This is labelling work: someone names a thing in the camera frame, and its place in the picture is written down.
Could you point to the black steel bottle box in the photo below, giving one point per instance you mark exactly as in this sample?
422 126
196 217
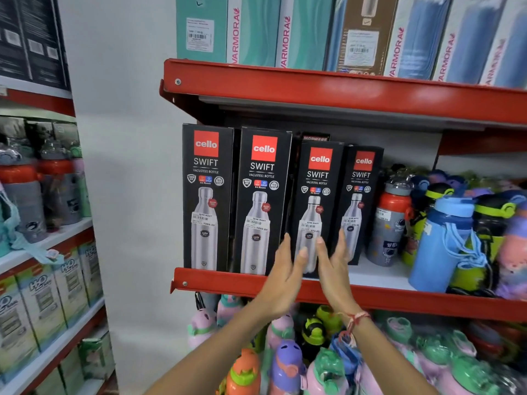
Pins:
319 193
315 137
362 189
208 201
261 201

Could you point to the white shelf with red edge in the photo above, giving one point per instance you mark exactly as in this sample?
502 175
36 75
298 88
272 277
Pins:
53 240
37 96
61 349

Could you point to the person's right hand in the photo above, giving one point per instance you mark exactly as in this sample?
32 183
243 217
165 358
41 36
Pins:
337 283

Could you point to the teal box with white label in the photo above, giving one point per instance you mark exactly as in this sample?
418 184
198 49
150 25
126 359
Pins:
201 20

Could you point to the cluster of colourful kids bottles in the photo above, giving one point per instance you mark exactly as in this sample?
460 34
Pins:
494 226
411 353

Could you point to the red thread wristband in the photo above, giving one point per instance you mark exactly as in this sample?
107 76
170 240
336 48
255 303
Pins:
355 318

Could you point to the teal striped box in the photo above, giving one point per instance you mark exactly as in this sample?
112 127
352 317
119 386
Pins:
257 28
308 32

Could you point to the white green bottle box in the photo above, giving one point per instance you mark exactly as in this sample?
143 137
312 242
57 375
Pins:
16 329
43 304
91 271
72 283

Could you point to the grey bottle with red lid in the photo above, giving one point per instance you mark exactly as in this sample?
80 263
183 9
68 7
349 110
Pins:
24 197
389 226
59 189

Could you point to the brown box with white label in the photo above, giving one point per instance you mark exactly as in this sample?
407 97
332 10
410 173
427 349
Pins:
366 20

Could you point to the red metal shelf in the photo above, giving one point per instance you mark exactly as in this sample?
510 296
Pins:
329 94
230 283

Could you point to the dark box with white labels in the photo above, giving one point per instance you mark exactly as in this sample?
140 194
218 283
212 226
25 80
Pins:
45 36
10 32

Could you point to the person's left thumb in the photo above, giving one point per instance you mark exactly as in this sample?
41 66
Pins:
299 265

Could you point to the person's left forearm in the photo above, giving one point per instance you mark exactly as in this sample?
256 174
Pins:
222 353

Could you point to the person's left hand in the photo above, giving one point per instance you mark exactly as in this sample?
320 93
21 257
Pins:
280 283

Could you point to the blue striped box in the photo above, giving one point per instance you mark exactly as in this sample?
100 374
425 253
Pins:
512 49
471 41
337 32
420 36

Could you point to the person's right forearm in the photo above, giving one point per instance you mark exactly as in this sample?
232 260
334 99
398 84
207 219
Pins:
387 357

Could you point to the person's right thumb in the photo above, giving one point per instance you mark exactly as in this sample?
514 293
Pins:
323 263

